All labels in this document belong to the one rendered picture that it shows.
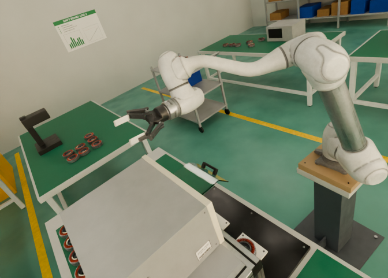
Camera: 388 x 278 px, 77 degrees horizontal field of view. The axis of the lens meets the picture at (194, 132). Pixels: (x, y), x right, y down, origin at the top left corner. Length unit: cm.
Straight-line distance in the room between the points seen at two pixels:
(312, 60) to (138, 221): 81
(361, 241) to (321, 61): 160
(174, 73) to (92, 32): 511
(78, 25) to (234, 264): 568
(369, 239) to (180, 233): 176
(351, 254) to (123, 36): 579
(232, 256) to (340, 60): 74
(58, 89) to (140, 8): 267
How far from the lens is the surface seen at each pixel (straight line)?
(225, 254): 92
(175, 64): 112
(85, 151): 263
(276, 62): 114
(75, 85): 608
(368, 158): 135
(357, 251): 225
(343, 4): 718
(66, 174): 251
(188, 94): 112
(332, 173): 161
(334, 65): 98
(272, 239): 134
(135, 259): 76
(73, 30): 605
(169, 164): 195
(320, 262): 132
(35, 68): 592
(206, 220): 82
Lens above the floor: 190
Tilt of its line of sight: 31 degrees down
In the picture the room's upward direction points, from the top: 18 degrees counter-clockwise
